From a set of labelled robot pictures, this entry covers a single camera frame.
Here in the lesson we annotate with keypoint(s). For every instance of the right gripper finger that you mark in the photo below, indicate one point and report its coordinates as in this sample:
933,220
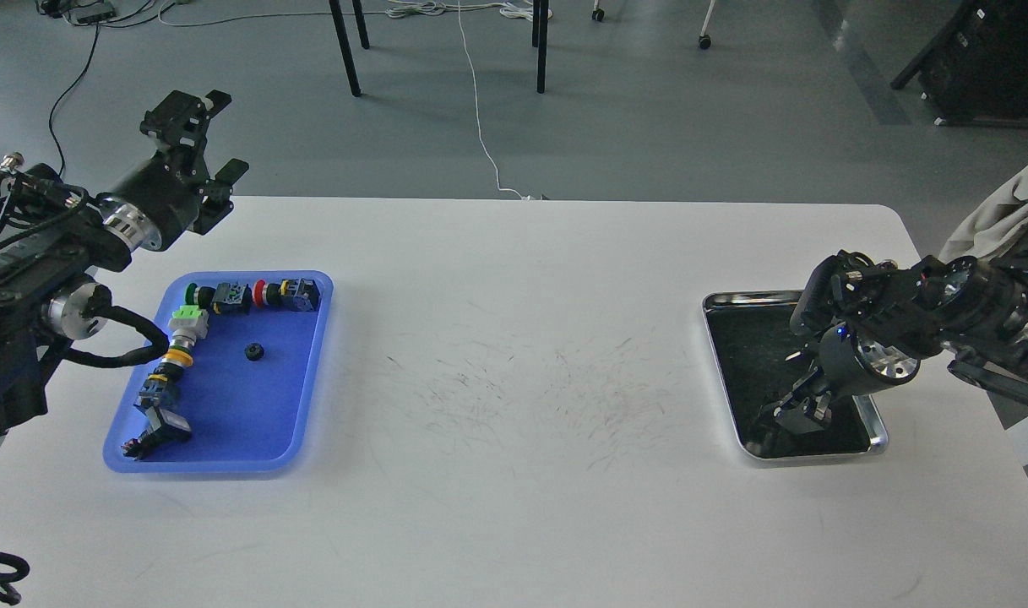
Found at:
811,385
798,412

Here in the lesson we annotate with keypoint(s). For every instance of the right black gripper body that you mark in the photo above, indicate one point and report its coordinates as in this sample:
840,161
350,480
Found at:
853,364

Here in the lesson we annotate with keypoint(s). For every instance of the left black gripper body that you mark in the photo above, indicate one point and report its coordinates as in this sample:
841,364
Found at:
159,200

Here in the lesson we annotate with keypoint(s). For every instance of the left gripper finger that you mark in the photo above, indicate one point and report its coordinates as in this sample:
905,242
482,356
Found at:
178,124
215,196

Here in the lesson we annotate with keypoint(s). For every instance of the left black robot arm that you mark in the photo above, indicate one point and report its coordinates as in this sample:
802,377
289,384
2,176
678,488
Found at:
51,309

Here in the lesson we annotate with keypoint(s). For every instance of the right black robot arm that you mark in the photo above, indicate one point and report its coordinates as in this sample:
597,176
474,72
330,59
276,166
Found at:
868,326

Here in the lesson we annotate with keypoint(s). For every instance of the metal tray with black mat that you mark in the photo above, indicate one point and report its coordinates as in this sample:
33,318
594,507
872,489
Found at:
753,347

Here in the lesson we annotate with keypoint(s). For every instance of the beige cloth on chair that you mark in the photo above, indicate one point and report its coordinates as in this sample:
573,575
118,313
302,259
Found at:
995,225

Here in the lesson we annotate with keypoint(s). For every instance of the blue plastic tray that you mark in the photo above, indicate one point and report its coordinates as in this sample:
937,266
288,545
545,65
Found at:
246,416

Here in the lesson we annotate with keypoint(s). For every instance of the black cabinet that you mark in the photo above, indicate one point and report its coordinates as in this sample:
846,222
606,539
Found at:
974,71

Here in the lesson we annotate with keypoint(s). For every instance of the green push button switch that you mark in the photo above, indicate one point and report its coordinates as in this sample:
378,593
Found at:
226,298

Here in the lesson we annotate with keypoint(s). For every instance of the white green button switch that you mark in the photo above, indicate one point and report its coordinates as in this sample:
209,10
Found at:
189,324

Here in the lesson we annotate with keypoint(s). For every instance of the red push button switch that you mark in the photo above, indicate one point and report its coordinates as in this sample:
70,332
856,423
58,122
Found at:
289,295

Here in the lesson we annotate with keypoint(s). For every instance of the yellow ring button switch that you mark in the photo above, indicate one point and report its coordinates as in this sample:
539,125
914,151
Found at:
161,386

